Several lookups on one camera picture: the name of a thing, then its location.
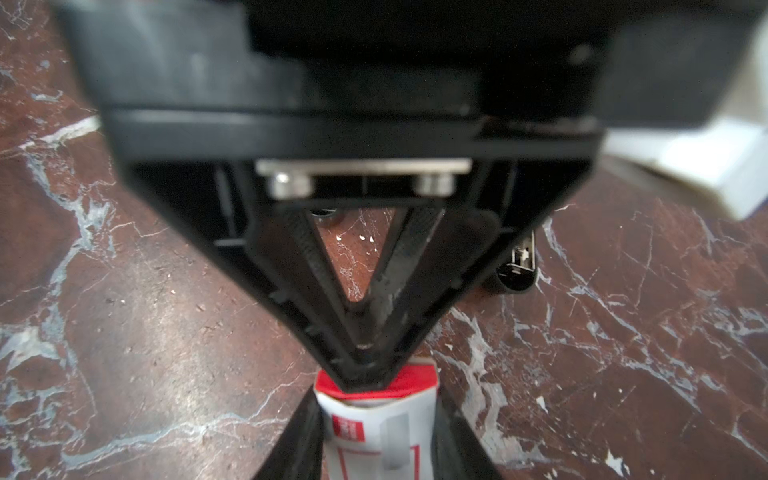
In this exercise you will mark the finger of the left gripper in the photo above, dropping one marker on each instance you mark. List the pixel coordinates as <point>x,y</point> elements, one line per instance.
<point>272,254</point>
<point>439,250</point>

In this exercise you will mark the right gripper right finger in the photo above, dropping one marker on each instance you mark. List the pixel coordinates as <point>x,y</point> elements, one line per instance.
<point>456,451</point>

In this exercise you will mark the black stapler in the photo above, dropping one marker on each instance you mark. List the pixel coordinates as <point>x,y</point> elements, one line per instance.
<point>518,273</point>

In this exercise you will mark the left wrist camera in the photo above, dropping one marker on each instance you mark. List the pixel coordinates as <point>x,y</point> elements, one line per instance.
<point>721,167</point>

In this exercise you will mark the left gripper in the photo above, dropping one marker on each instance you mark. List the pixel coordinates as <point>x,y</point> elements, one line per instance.
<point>185,81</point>

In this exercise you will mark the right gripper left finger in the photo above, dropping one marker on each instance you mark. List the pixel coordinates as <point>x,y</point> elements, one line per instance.
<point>298,452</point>

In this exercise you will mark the red white staple box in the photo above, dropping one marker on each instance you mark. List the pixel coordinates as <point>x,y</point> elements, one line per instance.
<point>383,434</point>

